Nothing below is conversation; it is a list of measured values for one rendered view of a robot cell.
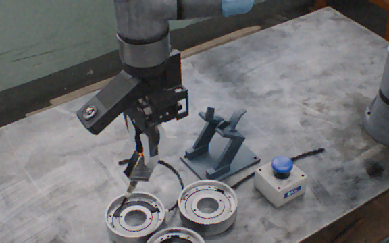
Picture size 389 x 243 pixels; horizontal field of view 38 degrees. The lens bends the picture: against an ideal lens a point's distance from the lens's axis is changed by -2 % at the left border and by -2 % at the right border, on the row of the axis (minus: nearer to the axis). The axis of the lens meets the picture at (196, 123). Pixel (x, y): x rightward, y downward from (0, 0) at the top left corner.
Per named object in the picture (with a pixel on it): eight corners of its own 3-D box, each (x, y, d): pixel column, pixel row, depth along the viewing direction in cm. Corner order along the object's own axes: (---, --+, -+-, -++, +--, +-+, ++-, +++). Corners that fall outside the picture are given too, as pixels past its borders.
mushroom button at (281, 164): (278, 191, 104) (281, 171, 101) (265, 178, 107) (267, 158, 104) (295, 182, 106) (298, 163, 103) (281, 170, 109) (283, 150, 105)
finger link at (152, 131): (163, 158, 90) (157, 113, 85) (154, 162, 90) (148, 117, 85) (148, 144, 94) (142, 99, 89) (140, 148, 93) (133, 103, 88)
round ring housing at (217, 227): (216, 248, 98) (216, 233, 95) (167, 222, 102) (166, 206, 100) (247, 210, 104) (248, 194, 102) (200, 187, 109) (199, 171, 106)
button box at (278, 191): (276, 208, 104) (279, 190, 101) (253, 185, 109) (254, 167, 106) (309, 191, 108) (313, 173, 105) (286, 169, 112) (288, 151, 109)
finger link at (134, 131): (167, 150, 100) (167, 111, 93) (138, 163, 97) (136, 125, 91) (158, 139, 102) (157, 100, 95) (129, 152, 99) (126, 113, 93)
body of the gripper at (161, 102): (190, 120, 91) (188, 57, 84) (143, 140, 88) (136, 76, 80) (165, 96, 96) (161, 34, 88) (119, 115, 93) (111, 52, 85)
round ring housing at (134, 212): (118, 260, 96) (115, 245, 93) (100, 217, 103) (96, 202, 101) (175, 239, 99) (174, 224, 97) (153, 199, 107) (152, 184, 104)
